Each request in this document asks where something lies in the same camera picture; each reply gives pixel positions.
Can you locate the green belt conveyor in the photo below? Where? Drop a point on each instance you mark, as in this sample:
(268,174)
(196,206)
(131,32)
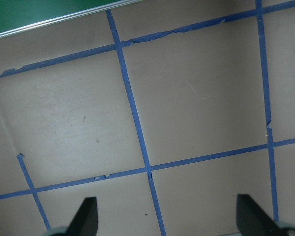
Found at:
(27,11)

